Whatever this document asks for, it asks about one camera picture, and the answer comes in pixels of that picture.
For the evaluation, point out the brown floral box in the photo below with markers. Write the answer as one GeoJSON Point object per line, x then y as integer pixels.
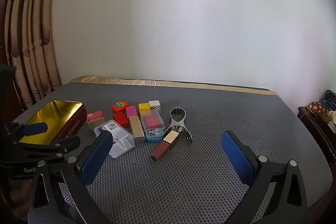
{"type": "Point", "coordinates": [317, 108]}

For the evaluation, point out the clear box with red insert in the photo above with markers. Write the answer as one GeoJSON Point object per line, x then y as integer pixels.
{"type": "Point", "coordinates": [152, 121]}

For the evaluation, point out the small blue tin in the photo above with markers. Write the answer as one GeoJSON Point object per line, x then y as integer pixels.
{"type": "Point", "coordinates": [153, 135]}

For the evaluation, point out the silver metal opener tool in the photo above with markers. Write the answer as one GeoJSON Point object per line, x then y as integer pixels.
{"type": "Point", "coordinates": [174, 123]}

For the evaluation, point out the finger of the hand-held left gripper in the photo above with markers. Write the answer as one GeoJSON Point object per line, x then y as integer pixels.
{"type": "Point", "coordinates": [34, 129]}
{"type": "Point", "coordinates": [65, 145]}

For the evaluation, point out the kraft cube box red label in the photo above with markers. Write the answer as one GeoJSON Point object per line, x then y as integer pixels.
{"type": "Point", "coordinates": [95, 121]}

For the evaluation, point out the red block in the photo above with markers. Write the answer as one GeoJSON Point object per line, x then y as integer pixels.
{"type": "Point", "coordinates": [121, 120]}

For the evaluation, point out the gold metal case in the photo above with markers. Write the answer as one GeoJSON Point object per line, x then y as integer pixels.
{"type": "Point", "coordinates": [136, 129]}

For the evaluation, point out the white zigzag patterned block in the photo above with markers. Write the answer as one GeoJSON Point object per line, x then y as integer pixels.
{"type": "Point", "coordinates": [154, 105]}

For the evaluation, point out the beige leaf print curtain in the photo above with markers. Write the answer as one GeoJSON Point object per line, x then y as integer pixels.
{"type": "Point", "coordinates": [34, 56]}

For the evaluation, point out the clear plastic box white label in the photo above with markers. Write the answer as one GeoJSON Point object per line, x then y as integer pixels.
{"type": "Point", "coordinates": [118, 140]}

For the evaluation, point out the grey mesh mat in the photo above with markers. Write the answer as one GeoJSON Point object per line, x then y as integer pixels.
{"type": "Point", "coordinates": [210, 113]}

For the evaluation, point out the red tin box gold inside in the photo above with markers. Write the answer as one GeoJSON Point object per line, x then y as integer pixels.
{"type": "Point", "coordinates": [50, 113]}

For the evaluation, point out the dark wooden side table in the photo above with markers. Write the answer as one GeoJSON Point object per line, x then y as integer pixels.
{"type": "Point", "coordinates": [315, 129]}

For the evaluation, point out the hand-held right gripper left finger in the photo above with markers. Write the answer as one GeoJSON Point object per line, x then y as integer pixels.
{"type": "Point", "coordinates": [95, 155]}

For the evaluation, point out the dark red cylinder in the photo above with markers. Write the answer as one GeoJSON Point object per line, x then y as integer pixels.
{"type": "Point", "coordinates": [160, 151]}

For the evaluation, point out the orange round tape measure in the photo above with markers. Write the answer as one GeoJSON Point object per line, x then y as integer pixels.
{"type": "Point", "coordinates": [118, 107]}

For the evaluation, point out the pink block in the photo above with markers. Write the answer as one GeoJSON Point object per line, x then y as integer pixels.
{"type": "Point", "coordinates": [130, 111]}

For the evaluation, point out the yellow block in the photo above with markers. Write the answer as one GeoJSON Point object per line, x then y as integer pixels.
{"type": "Point", "coordinates": [143, 108]}

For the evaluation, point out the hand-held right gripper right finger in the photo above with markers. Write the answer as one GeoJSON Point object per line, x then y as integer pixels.
{"type": "Point", "coordinates": [236, 155]}

